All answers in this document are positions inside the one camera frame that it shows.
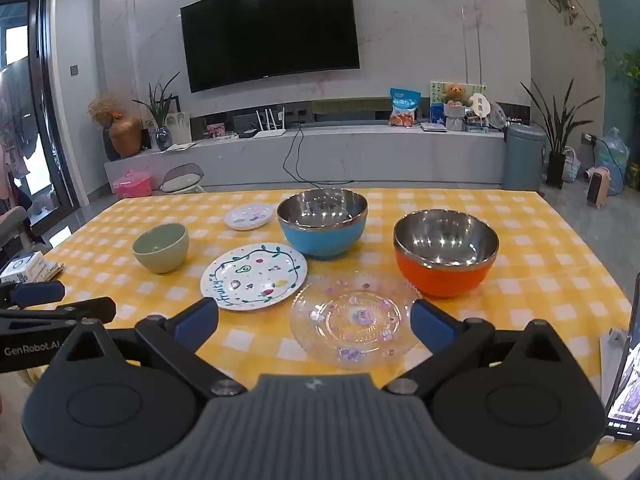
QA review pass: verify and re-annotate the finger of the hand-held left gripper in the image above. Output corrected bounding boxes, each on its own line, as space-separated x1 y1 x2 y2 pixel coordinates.
0 280 66 309
0 297 117 330

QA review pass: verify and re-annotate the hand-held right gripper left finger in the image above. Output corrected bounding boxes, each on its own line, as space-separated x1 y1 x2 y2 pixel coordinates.
47 297 248 396

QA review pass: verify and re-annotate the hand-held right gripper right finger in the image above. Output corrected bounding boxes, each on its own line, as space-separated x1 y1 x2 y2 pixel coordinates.
382 299 591 396

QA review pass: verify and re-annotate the orange steel bowl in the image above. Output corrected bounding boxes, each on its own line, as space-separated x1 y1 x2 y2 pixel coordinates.
392 208 500 299

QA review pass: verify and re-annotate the white fruit-print plate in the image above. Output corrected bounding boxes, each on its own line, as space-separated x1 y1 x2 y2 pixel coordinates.
200 243 308 312

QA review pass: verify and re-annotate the green ceramic bowl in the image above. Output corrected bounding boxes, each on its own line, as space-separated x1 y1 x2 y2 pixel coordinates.
131 222 191 275

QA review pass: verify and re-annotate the clear glass plate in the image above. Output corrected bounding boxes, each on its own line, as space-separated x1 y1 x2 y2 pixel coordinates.
289 272 422 371

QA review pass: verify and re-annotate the small white printed plate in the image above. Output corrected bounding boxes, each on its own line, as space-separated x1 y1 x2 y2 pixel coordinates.
223 203 275 231

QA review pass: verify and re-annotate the blue steel bowl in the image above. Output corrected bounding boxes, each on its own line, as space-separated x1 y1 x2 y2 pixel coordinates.
276 188 369 262

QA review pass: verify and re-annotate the white cardboard box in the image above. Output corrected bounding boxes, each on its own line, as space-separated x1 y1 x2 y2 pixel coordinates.
0 251 48 284

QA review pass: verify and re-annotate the grey office chair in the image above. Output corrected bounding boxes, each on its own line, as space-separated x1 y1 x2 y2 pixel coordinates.
0 205 48 257

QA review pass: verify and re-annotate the yellow checked tablecloth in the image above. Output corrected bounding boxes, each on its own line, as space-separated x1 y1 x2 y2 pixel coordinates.
22 187 636 466

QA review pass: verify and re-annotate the pink plastic box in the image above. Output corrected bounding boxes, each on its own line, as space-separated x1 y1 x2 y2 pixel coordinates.
112 170 152 199

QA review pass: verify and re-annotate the black vase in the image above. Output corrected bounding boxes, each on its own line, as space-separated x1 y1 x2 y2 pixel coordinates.
101 125 121 162

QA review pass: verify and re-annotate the hanging laundry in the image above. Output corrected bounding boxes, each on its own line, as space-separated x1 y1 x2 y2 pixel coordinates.
0 67 33 201

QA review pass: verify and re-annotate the grey marble television cabinet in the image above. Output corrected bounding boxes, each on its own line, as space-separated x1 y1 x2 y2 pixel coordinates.
103 122 506 196

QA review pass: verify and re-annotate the brown round vase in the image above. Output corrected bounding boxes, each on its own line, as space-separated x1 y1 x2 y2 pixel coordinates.
108 116 143 158

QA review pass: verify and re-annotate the glass sliding door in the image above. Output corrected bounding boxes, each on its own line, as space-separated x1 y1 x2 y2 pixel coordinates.
0 0 83 256

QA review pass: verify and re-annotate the white phone stand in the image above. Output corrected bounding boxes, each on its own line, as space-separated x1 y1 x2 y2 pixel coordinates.
599 328 632 411

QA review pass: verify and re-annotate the grey-blue trash can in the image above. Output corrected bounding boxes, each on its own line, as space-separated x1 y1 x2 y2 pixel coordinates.
501 124 547 192

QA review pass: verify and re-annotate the dried flower bunch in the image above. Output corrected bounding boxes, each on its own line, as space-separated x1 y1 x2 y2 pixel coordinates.
87 95 123 124

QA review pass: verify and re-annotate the white paper bag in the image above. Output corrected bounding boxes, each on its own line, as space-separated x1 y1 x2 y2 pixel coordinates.
167 111 191 145

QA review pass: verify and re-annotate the tall plant in black pot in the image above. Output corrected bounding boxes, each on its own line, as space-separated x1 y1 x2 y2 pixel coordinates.
520 77 601 189

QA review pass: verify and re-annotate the white router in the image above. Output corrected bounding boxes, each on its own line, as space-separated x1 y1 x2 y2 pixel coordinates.
252 107 287 139

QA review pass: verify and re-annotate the black smartphone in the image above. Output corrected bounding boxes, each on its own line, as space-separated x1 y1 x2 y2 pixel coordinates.
604 272 640 444

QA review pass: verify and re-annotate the white woven basket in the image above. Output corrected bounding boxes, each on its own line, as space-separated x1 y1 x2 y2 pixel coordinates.
562 146 582 183

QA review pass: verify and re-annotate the small pink heater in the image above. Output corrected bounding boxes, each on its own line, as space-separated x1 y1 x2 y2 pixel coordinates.
586 167 611 208

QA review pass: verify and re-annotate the blue snack bag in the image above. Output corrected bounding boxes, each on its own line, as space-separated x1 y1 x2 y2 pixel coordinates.
389 88 422 128

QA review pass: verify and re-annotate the teddy bear bouquet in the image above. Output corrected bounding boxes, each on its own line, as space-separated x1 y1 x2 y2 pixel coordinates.
442 83 473 132

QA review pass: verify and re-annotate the green leafy plant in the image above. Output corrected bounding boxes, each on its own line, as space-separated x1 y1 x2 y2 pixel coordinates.
132 72 181 129

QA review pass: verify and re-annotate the green printed board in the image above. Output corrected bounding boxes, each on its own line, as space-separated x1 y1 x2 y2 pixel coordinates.
430 80 488 126

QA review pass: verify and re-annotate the blue water jug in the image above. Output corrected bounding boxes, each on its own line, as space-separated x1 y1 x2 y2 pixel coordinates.
595 127 630 196

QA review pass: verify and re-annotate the bushy green plant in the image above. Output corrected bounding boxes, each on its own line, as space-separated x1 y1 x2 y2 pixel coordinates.
605 50 640 97

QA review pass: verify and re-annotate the hanging vine plant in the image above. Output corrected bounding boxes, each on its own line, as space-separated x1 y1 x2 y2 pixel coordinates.
535 0 608 61

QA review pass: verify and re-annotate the black cable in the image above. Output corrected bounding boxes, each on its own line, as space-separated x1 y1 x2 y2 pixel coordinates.
282 122 353 184

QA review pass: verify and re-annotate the black wall television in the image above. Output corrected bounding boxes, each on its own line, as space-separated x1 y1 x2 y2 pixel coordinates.
180 0 362 93

